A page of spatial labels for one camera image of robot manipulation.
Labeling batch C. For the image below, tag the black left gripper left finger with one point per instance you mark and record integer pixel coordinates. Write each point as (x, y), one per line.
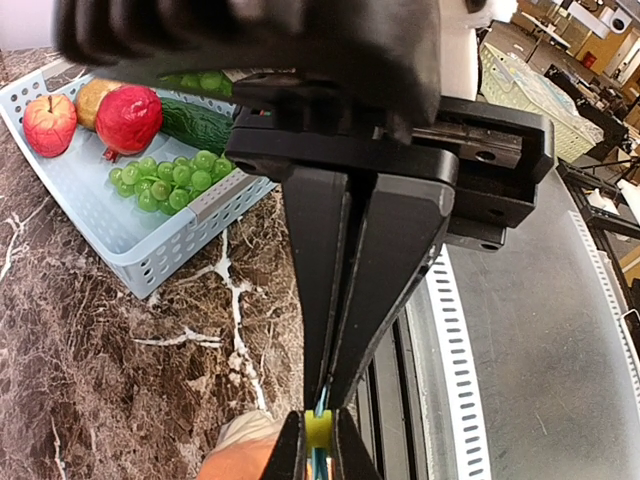
(288, 457)

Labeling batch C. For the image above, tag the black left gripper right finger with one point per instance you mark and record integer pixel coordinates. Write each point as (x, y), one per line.
(351, 460)

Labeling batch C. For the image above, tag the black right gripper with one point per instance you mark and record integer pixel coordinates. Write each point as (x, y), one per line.
(493, 157)

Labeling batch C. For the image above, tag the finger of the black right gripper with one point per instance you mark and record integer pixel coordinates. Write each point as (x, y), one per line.
(317, 207)

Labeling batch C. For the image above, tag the orange fruit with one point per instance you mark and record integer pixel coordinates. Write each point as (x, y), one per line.
(241, 460)

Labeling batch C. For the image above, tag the clear zip top bag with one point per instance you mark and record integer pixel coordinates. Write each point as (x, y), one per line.
(258, 424)

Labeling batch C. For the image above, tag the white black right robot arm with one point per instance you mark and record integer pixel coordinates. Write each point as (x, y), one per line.
(465, 50)

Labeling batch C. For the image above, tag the green cucumber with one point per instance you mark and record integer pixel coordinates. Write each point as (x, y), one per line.
(196, 126)

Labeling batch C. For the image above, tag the green grapes bunch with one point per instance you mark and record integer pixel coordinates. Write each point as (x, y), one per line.
(169, 186)

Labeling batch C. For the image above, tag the cream perforated basket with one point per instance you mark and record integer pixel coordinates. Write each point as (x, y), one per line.
(509, 82)

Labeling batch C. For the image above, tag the light blue plastic basket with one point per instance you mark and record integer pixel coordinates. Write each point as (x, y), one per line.
(142, 249)

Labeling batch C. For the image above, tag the dark red round fruit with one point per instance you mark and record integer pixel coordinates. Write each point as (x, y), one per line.
(127, 120)

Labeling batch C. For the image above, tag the brown potato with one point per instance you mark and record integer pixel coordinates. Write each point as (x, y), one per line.
(89, 98)

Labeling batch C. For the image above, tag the pink red apple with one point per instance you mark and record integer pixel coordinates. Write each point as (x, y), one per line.
(49, 124)

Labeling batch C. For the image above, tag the white slotted cable duct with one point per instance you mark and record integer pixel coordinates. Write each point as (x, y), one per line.
(540, 367)

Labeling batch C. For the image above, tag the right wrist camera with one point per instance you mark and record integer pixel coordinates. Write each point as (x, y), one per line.
(383, 53)

